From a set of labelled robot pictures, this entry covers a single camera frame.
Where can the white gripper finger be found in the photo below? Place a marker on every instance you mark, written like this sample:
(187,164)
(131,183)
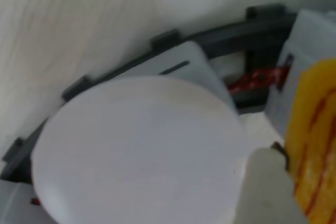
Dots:
(265,190)

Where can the red train coupler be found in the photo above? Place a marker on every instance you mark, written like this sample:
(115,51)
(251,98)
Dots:
(34,201)
(254,78)

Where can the white round plate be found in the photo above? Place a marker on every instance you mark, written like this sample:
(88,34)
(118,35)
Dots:
(139,150)

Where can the grey curved track piece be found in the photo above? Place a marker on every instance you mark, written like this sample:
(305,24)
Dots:
(236,35)

